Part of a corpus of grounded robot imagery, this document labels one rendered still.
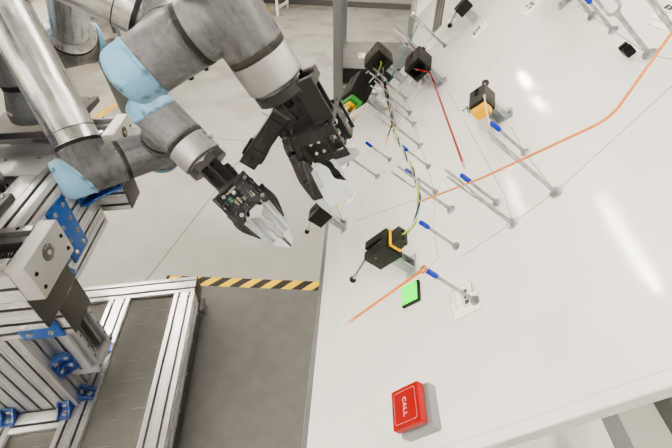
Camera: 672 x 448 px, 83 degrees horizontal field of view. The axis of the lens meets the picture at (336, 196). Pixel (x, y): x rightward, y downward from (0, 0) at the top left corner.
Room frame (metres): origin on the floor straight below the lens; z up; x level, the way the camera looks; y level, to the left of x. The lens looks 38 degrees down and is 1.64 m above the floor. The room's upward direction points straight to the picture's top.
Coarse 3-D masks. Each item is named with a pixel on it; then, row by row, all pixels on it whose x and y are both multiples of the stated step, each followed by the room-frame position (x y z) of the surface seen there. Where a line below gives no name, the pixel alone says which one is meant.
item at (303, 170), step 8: (296, 160) 0.43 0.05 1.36; (296, 168) 0.43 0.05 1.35; (304, 168) 0.42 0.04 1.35; (312, 168) 0.44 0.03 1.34; (296, 176) 0.42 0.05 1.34; (304, 176) 0.42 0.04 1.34; (312, 176) 0.43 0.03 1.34; (304, 184) 0.42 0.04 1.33; (312, 184) 0.42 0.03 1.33; (312, 192) 0.42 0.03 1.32; (320, 192) 0.42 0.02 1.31
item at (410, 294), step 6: (414, 282) 0.42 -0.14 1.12; (402, 288) 0.43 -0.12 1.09; (408, 288) 0.42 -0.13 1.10; (414, 288) 0.41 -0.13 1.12; (402, 294) 0.42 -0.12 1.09; (408, 294) 0.41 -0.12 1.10; (414, 294) 0.40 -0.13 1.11; (420, 294) 0.40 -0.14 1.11; (402, 300) 0.41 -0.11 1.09; (408, 300) 0.40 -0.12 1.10; (414, 300) 0.39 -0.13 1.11; (420, 300) 0.39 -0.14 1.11; (402, 306) 0.40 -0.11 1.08; (408, 306) 0.40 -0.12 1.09
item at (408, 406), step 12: (420, 384) 0.24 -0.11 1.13; (396, 396) 0.24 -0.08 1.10; (408, 396) 0.23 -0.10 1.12; (420, 396) 0.23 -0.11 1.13; (396, 408) 0.23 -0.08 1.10; (408, 408) 0.22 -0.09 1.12; (420, 408) 0.21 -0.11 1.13; (396, 420) 0.21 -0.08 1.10; (408, 420) 0.20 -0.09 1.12; (420, 420) 0.20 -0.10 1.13; (396, 432) 0.20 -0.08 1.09
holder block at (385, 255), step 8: (384, 232) 0.48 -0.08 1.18; (368, 240) 0.50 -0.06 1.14; (376, 240) 0.48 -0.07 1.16; (384, 240) 0.47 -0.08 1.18; (368, 248) 0.48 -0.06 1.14; (376, 248) 0.46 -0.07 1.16; (384, 248) 0.45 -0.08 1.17; (392, 248) 0.46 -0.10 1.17; (368, 256) 0.46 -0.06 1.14; (376, 256) 0.46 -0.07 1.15; (384, 256) 0.45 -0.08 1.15; (392, 256) 0.45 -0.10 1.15; (400, 256) 0.45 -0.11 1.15; (376, 264) 0.46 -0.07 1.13; (384, 264) 0.46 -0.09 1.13
